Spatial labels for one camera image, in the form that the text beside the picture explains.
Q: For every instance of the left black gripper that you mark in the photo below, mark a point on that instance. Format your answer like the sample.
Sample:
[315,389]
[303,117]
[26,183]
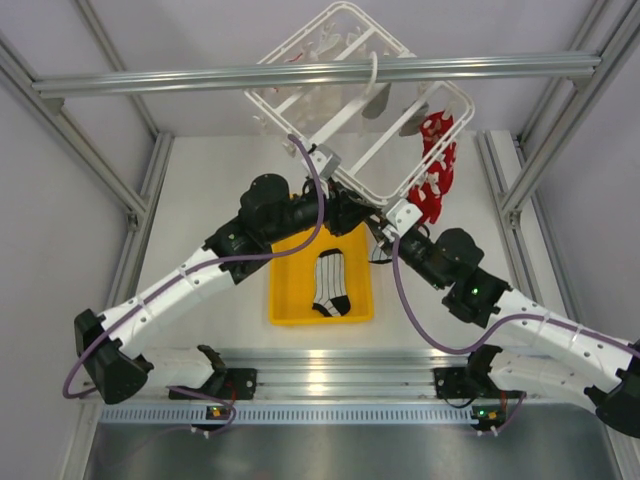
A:
[343,210]

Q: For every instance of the white plastic clip hanger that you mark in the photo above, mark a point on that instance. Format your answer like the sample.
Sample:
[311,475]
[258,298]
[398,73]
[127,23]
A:
[314,114]

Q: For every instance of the striped black white sock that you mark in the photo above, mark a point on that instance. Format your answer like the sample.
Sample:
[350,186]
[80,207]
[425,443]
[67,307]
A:
[330,296]

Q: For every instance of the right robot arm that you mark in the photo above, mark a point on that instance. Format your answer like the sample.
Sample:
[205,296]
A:
[524,347]

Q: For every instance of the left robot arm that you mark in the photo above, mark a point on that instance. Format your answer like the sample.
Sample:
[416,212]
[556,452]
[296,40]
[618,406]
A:
[112,346]

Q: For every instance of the red sock clipped on hanger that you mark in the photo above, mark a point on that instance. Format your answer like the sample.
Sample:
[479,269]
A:
[428,194]

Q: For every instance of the grey sock on hanger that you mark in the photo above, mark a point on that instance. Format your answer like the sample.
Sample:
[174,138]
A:
[378,105]

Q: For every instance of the yellow plastic tray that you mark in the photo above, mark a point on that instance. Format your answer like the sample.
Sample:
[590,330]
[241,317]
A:
[292,284]

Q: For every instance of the aluminium top crossbar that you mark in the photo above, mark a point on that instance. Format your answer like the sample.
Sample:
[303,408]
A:
[572,64]

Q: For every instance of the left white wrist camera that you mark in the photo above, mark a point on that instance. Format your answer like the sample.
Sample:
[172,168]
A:
[325,160]

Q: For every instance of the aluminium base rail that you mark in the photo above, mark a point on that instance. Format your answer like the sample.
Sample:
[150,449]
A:
[340,387]

